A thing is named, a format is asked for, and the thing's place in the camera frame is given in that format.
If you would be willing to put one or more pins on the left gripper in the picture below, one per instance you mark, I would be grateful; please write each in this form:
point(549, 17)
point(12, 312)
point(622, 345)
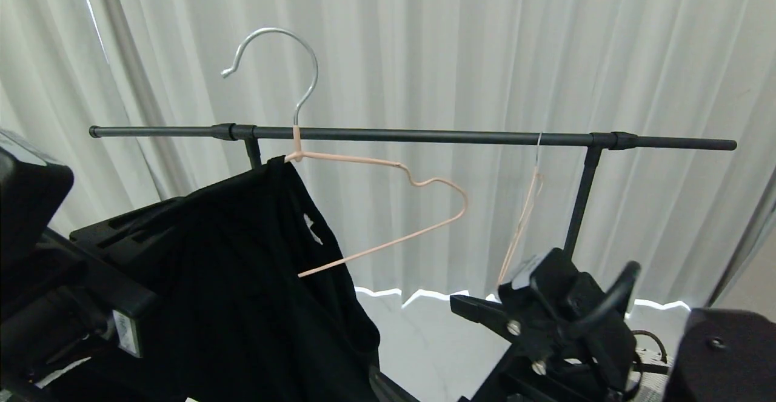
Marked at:
point(91, 281)

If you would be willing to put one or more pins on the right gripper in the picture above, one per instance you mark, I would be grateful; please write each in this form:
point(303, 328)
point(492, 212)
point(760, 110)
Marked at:
point(545, 384)

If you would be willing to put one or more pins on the black t-shirt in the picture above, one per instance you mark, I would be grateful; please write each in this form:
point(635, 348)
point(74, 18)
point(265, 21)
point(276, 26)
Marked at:
point(242, 281)

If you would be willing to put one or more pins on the pink clothes hanger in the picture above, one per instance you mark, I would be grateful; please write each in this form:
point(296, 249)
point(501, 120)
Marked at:
point(364, 160)
point(538, 180)

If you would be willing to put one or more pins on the black clothes rack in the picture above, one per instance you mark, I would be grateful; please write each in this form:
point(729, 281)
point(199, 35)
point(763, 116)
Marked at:
point(424, 136)

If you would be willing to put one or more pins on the white curtain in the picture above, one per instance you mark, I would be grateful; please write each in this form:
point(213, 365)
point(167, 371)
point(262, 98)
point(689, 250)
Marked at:
point(424, 56)

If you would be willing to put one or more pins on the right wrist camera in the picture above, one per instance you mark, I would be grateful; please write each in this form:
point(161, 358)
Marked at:
point(545, 274)

